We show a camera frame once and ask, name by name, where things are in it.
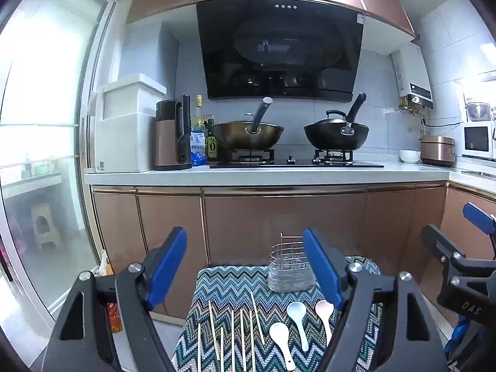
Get white water heater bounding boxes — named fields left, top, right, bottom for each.
left=391, top=42, right=434, bottom=111

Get clear wire utensil holder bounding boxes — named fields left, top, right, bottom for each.
left=267, top=232, right=315, bottom=294

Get black wok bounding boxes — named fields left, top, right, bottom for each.
left=303, top=92, right=368, bottom=152

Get black gas stove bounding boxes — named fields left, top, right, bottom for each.
left=209, top=149, right=385, bottom=170

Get white kitchen countertop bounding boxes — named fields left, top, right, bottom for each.
left=84, top=162, right=496, bottom=187

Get white plastic bag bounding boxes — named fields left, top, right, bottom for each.
left=98, top=250, right=116, bottom=277

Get dark sauce bottle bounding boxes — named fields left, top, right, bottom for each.
left=206, top=120, right=220, bottom=160

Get bluish white ceramic spoon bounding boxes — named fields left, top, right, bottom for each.
left=287, top=301, right=310, bottom=353

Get row of wooden chopsticks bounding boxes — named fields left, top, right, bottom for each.
left=197, top=292, right=266, bottom=372

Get yellow cap oil bottle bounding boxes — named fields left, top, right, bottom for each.
left=192, top=94, right=210, bottom=134

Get brown rice cooker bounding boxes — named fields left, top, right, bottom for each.
left=420, top=135, right=456, bottom=168

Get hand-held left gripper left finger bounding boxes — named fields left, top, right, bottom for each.
left=41, top=227, right=188, bottom=372

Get black power cable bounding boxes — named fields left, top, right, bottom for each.
left=422, top=116, right=464, bottom=128

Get brown thermos kettle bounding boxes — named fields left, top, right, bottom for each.
left=153, top=95, right=193, bottom=171

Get bronze wok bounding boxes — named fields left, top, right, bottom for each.
left=211, top=97, right=285, bottom=151

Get white storage bin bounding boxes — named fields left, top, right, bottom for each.
left=94, top=73, right=167, bottom=173

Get glass wok lid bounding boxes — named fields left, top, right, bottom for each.
left=310, top=109, right=349, bottom=127

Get zigzag knitted cloth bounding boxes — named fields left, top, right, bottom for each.
left=170, top=255, right=385, bottom=372

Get person's right hand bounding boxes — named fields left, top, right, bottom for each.
left=445, top=315, right=472, bottom=354

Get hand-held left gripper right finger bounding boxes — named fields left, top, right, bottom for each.
left=302, top=228, right=462, bottom=372

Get sliding glass door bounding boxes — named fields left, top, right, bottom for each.
left=0, top=0, right=117, bottom=343

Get white microwave oven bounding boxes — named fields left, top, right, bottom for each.
left=460, top=121, right=496, bottom=160

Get black range hood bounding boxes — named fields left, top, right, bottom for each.
left=196, top=0, right=365, bottom=104

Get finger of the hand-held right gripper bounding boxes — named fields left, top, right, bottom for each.
left=420, top=224, right=466, bottom=270
left=462, top=202, right=496, bottom=259

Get brown base cabinets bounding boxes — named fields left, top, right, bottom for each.
left=91, top=180, right=496, bottom=328

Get red label cooking oil bottle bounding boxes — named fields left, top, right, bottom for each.
left=106, top=300, right=122, bottom=334

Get beige plastic stool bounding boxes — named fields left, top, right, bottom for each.
left=30, top=202, right=63, bottom=251

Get clear blender jug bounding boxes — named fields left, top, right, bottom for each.
left=465, top=99, right=495, bottom=123

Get white and blue salt bag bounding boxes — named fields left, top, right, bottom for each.
left=190, top=131, right=209, bottom=167

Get white ceramic spoon right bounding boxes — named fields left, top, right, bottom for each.
left=315, top=299, right=335, bottom=346

